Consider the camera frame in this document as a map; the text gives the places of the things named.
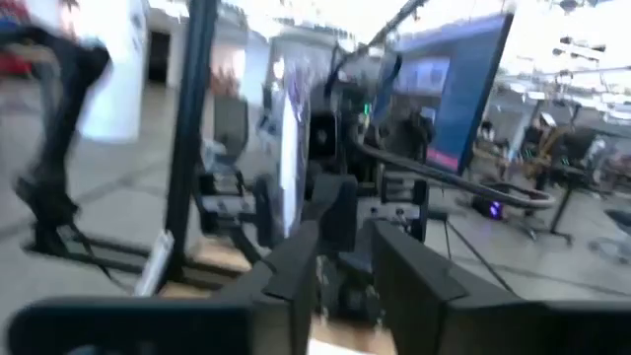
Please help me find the blue-screen monitor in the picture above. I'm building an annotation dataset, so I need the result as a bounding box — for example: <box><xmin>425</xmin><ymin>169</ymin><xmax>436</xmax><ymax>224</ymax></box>
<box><xmin>372</xmin><ymin>13</ymin><xmax>515</xmax><ymax>175</ymax></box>

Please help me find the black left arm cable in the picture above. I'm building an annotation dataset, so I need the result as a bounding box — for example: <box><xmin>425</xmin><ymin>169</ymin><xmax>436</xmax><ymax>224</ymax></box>
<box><xmin>348</xmin><ymin>126</ymin><xmax>557</xmax><ymax>209</ymax></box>

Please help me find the device with purple light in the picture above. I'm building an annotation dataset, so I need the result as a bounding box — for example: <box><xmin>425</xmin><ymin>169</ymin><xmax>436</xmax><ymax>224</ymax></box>
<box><xmin>470</xmin><ymin>193</ymin><xmax>508</xmax><ymax>222</ymax></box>

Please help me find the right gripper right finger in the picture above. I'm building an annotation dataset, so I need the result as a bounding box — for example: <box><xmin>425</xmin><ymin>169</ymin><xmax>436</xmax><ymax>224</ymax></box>
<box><xmin>371</xmin><ymin>219</ymin><xmax>631</xmax><ymax>355</ymax></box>

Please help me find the purple toothbrush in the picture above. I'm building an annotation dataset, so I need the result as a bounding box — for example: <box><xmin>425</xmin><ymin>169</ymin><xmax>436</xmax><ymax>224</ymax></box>
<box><xmin>267</xmin><ymin>46</ymin><xmax>313</xmax><ymax>239</ymax></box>

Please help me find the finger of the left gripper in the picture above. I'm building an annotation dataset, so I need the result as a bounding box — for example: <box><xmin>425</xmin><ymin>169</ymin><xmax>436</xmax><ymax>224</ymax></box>
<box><xmin>252</xmin><ymin>172</ymin><xmax>286</xmax><ymax>249</ymax></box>
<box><xmin>315</xmin><ymin>175</ymin><xmax>359</xmax><ymax>252</ymax></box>

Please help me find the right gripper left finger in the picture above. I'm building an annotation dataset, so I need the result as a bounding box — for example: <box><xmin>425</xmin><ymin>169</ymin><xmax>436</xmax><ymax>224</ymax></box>
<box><xmin>7</xmin><ymin>220</ymin><xmax>322</xmax><ymax>355</ymax></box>

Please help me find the person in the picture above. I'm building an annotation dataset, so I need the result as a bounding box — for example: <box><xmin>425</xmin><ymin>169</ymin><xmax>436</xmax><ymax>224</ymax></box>
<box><xmin>522</xmin><ymin>115</ymin><xmax>564</xmax><ymax>192</ymax></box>

